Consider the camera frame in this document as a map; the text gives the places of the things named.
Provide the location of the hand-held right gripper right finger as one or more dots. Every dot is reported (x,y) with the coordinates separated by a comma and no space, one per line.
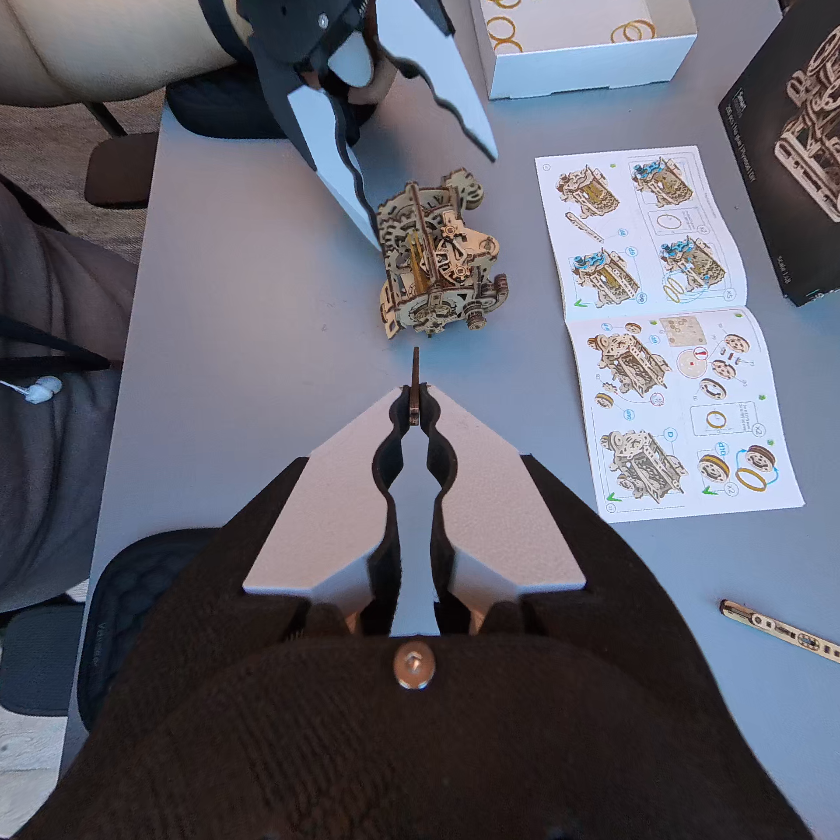
(505,525)

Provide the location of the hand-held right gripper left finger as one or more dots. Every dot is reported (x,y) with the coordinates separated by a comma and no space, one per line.
(328,525)

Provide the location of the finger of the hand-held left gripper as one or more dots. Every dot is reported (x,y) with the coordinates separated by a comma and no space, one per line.
(321,138)
(446,72)

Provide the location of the wooden mechanical model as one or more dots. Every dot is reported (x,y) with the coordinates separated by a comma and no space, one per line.
(433,262)

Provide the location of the thin wooden strip part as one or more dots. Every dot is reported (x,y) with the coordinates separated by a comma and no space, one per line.
(415,374)

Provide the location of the person's left forearm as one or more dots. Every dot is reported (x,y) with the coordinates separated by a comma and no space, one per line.
(98,46)

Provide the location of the black model kit box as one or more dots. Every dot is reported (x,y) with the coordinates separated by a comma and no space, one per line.
(754,164)

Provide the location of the white cardboard box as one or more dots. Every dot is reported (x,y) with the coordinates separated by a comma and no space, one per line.
(590,65)

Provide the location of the illustrated instruction booklet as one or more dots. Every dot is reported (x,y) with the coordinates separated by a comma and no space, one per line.
(656,407)

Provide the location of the black padded cushion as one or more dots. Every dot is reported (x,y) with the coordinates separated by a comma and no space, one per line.
(131,610)

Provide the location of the person's grey trousers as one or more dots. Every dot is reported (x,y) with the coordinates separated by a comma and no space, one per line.
(52,492)

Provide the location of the wooden strip with holes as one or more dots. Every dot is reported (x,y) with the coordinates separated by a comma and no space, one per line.
(781,631)

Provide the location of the white earbud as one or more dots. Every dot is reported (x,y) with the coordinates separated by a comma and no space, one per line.
(40,392)

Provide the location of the dark grey pad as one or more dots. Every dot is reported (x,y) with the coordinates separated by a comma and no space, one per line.
(39,656)

